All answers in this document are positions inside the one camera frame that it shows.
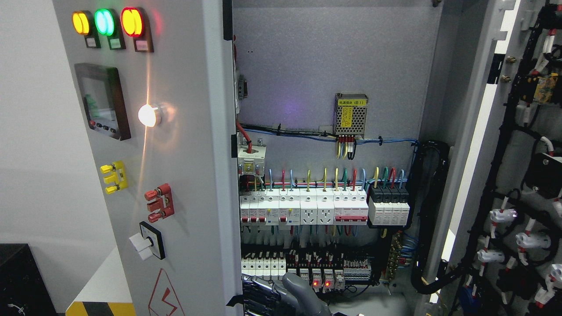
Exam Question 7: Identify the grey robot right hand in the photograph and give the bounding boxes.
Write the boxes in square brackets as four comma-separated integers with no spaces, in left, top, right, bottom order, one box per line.
[241,273,332,316]

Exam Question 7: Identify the white socket breaker row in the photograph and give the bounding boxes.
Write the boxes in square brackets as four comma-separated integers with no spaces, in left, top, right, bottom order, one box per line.
[239,187,368,230]

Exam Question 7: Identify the red electric hazard sign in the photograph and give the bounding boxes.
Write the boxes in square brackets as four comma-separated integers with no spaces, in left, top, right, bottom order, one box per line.
[148,269,185,316]

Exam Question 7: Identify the yellow indicator light left door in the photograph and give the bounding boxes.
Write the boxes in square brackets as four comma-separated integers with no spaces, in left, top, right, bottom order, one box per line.
[72,11,101,49]

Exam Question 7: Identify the yellow terminal connector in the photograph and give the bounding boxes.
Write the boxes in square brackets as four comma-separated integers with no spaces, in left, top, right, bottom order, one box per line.
[100,160,128,194]

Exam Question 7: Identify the white rotary selector switch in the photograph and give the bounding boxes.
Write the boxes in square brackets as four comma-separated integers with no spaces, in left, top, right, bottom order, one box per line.
[129,221,166,261]

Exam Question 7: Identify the white glowing indicator light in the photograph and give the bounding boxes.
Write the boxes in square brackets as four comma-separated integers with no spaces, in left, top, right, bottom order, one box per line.
[138,104,162,128]

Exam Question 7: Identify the perforated metal power supply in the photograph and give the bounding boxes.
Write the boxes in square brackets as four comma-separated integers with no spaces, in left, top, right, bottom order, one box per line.
[333,93,369,138]

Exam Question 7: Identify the lower relay terminal row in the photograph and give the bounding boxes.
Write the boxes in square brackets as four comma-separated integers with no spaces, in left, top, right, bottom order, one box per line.
[241,244,379,293]

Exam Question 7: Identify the black surge protector block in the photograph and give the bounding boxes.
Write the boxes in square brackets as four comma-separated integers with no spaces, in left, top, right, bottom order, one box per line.
[367,185,411,230]

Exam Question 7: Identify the black box at left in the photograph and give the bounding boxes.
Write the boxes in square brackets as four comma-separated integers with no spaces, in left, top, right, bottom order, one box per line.
[0,244,57,316]

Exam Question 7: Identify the red terminal connector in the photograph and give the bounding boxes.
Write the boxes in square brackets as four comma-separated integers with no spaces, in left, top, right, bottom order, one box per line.
[144,183,175,223]

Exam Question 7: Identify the black digital power meter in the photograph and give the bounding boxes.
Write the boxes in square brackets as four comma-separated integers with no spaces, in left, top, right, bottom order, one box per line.
[74,63,131,141]

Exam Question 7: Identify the black cable conduit right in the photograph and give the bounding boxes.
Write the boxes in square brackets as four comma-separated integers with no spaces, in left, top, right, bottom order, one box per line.
[411,140,466,295]

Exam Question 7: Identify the red indicator light left door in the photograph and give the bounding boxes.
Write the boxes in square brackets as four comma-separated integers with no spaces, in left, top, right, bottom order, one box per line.
[121,7,154,53]

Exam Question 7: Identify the white current transformers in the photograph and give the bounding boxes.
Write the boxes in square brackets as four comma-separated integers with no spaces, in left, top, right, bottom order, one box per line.
[236,132,267,176]

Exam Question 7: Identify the green indicator light left door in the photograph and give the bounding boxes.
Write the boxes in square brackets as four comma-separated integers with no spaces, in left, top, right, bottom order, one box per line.
[94,8,126,50]

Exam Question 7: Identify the grey cabinet door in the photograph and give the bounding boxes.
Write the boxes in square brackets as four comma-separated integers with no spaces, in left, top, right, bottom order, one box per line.
[412,0,561,316]
[54,0,243,316]

